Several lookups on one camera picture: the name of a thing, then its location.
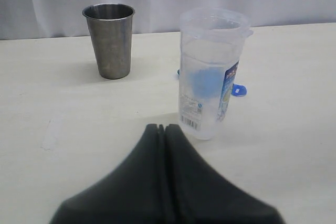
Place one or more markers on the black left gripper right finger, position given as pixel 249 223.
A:
pixel 201 195

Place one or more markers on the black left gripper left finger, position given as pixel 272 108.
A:
pixel 135 192

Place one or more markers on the blue container lid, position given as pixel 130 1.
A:
pixel 209 83

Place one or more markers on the steel cup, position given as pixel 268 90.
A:
pixel 110 29

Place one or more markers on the clear plastic tall container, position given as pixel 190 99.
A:
pixel 210 37

